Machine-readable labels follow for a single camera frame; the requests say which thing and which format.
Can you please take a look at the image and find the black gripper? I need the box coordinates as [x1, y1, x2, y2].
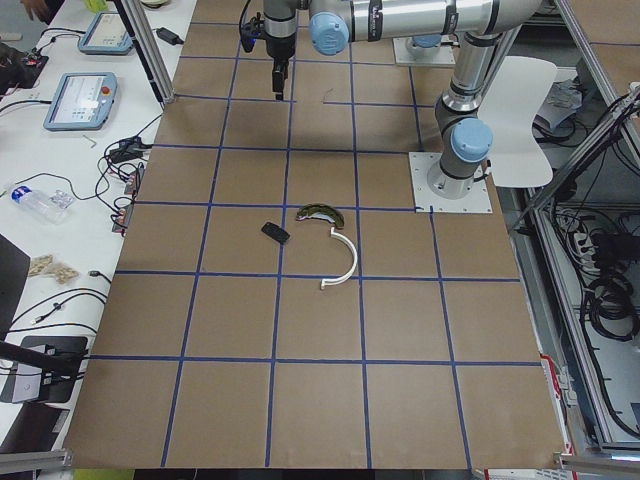
[265, 33, 295, 101]

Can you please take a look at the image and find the black power adapter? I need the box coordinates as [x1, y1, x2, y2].
[155, 27, 184, 45]

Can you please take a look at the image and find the green brake shoe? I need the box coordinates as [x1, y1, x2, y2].
[295, 203, 345, 229]

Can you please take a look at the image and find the black brake pad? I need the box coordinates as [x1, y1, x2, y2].
[261, 222, 290, 245]

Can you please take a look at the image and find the blue teach pendant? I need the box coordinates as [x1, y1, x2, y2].
[78, 11, 133, 56]
[43, 72, 118, 131]

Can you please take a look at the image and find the white curved plastic part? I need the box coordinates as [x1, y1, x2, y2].
[319, 227, 359, 291]

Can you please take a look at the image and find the white chair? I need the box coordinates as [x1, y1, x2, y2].
[478, 56, 557, 188]

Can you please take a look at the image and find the plastic water bottle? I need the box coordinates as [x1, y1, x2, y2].
[10, 185, 66, 224]

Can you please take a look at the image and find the black monitor stand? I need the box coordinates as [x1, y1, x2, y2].
[1, 336, 89, 404]

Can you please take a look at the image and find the aluminium frame post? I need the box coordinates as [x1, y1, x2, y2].
[113, 0, 175, 105]

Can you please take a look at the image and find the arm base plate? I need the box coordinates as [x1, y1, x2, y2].
[409, 152, 493, 214]
[393, 38, 455, 68]

